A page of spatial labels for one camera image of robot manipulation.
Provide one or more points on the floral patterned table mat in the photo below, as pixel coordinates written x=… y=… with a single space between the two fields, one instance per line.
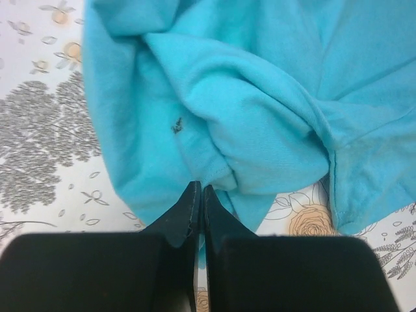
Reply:
x=53 y=178

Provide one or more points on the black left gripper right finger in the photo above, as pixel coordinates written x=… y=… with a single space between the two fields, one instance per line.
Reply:
x=248 y=272

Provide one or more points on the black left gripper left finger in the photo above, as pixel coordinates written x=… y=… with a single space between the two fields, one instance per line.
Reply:
x=150 y=270

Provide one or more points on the turquoise t shirt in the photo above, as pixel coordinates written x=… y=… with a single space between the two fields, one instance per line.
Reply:
x=255 y=98

